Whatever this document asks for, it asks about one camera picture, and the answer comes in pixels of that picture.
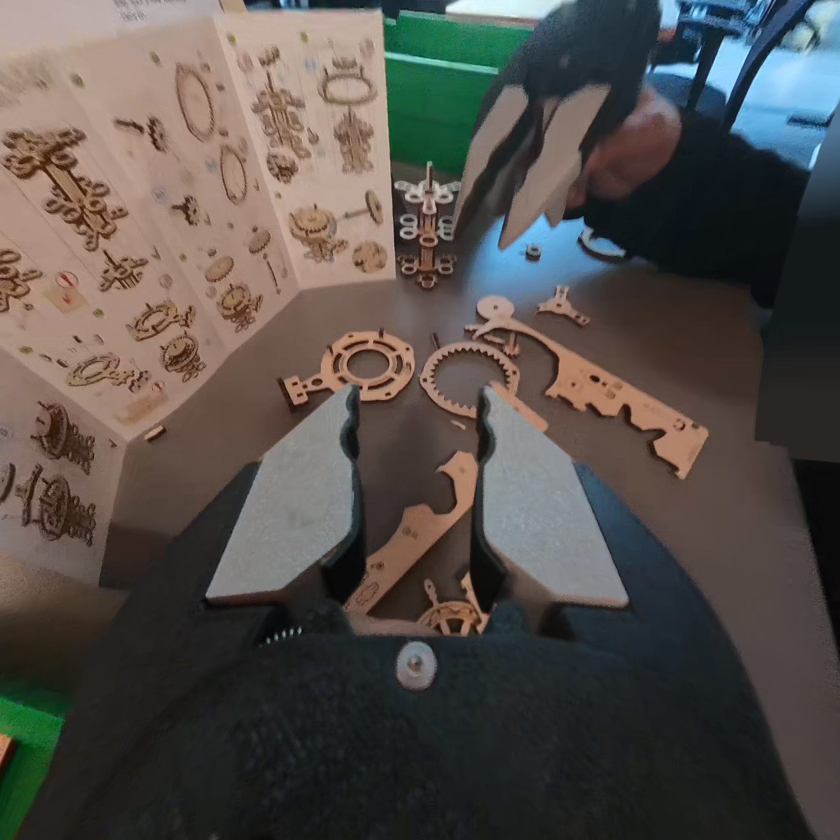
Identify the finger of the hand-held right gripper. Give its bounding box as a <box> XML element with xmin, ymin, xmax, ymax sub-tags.
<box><xmin>453</xmin><ymin>85</ymin><xmax>542</xmax><ymax>234</ymax></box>
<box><xmin>499</xmin><ymin>84</ymin><xmax>613</xmax><ymax>250</ymax></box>

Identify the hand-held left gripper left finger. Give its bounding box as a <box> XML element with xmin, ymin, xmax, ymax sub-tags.
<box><xmin>205</xmin><ymin>384</ymin><xmax>367</xmax><ymax>605</ymax></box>

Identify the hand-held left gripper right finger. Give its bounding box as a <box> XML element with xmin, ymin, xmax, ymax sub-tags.
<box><xmin>470</xmin><ymin>386</ymin><xmax>631</xmax><ymax>613</ymax></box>

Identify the small wooden strip part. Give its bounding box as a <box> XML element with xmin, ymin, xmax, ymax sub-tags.
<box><xmin>491</xmin><ymin>382</ymin><xmax>550</xmax><ymax>434</ymax></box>

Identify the person's right forearm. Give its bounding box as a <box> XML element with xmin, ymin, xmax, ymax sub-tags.
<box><xmin>564</xmin><ymin>112</ymin><xmax>840</xmax><ymax>309</ymax></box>

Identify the person's right hand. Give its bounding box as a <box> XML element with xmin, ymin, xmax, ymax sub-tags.
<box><xmin>576</xmin><ymin>92</ymin><xmax>686</xmax><ymax>211</ymax></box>

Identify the green plastic bin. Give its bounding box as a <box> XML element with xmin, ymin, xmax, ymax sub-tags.
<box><xmin>0</xmin><ymin>696</ymin><xmax>67</xmax><ymax>840</ymax></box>
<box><xmin>386</xmin><ymin>10</ymin><xmax>534</xmax><ymax>72</ymax></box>
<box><xmin>384</xmin><ymin>52</ymin><xmax>501</xmax><ymax>164</ymax></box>

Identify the black office chair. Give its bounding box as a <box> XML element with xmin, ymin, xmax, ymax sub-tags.
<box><xmin>656</xmin><ymin>0</ymin><xmax>840</xmax><ymax>132</ymax></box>

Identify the wooden ship wheel part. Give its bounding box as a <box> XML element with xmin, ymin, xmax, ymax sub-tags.
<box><xmin>416</xmin><ymin>577</ymin><xmax>490</xmax><ymax>637</ymax></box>

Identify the three-armed wooden part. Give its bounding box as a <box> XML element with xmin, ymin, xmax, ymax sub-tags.
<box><xmin>535</xmin><ymin>284</ymin><xmax>592</xmax><ymax>328</ymax></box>

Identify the folded white instruction sheet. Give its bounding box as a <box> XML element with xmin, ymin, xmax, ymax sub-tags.
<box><xmin>0</xmin><ymin>0</ymin><xmax>398</xmax><ymax>585</ymax></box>

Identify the white printed board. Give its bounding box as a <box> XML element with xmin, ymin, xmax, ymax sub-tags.
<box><xmin>0</xmin><ymin>0</ymin><xmax>247</xmax><ymax>63</ymax></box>

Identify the oval wooden ring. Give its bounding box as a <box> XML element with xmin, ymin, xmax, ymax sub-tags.
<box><xmin>577</xmin><ymin>226</ymin><xmax>631</xmax><ymax>263</ymax></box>

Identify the wooden ring plate with handle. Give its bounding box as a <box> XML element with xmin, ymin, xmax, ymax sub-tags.
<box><xmin>277</xmin><ymin>327</ymin><xmax>417</xmax><ymax>413</ymax></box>

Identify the long wooden side frame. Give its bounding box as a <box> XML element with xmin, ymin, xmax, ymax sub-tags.
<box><xmin>344</xmin><ymin>449</ymin><xmax>480</xmax><ymax>618</ymax></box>
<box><xmin>465</xmin><ymin>314</ymin><xmax>711</xmax><ymax>480</ymax></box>

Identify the wooden stacked ring tower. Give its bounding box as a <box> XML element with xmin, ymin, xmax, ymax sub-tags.
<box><xmin>394</xmin><ymin>161</ymin><xmax>460</xmax><ymax>290</ymax></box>

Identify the wooden inner-toothed gear ring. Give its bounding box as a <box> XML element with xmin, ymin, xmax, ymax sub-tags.
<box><xmin>419</xmin><ymin>340</ymin><xmax>522</xmax><ymax>421</ymax></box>

